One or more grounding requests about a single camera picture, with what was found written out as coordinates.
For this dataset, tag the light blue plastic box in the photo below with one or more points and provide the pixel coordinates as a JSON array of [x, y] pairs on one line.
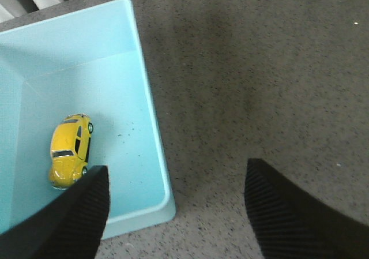
[[89, 61]]

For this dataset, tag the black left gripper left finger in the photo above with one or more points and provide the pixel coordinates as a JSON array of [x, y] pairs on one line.
[[69, 227]]

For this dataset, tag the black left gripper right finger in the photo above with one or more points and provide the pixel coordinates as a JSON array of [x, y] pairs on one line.
[[288, 222]]

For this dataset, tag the yellow toy beetle car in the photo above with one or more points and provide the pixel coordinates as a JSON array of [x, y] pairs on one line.
[[69, 151]]

